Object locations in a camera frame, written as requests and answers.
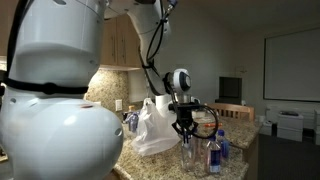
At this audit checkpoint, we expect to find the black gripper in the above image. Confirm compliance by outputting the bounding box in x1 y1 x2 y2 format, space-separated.
168 103 202 137

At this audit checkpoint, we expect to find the clear water bottle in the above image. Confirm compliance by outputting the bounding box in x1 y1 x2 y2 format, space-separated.
181 133 195 172

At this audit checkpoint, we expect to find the white plastic shopping bag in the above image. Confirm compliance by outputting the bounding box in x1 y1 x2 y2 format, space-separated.
131 98 180 156

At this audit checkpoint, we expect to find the water bottle blue label front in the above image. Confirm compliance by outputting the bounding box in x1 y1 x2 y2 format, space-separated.
205 136 221 174

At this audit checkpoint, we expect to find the water bottle blue label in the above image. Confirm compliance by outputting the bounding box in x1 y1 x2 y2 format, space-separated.
217 129 229 162
205 136 221 174

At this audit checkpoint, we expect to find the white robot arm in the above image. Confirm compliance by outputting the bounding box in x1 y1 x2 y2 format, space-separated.
1 0 190 180

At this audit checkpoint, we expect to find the pack of water bottles left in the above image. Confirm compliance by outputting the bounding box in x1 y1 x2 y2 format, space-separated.
125 112 139 133

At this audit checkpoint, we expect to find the white paper towel roll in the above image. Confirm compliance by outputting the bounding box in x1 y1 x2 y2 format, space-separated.
155 95 171 117

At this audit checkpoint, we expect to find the wooden chair back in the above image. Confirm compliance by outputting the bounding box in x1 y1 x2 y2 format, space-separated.
209 103 255 121

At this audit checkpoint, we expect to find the white printer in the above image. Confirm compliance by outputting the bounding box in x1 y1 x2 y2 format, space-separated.
277 111 304 142

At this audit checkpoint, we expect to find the wooden upper cabinet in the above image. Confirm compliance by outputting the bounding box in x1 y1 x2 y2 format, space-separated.
101 15 141 71

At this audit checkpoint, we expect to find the wall power outlet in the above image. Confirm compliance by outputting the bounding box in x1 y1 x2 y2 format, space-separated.
115 99 122 111

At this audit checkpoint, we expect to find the black camera cable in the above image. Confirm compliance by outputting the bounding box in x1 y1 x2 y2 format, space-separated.
138 0 220 140

